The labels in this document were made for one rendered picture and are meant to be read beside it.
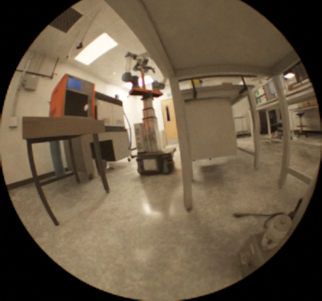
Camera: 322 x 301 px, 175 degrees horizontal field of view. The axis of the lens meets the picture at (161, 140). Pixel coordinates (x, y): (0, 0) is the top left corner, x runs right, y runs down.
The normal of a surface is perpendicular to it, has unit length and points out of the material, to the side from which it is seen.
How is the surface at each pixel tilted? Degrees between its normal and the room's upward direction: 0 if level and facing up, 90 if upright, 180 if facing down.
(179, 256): 0
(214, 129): 90
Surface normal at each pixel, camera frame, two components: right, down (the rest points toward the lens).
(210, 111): -0.29, 0.08
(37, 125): 0.95, -0.11
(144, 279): -0.14, -0.99
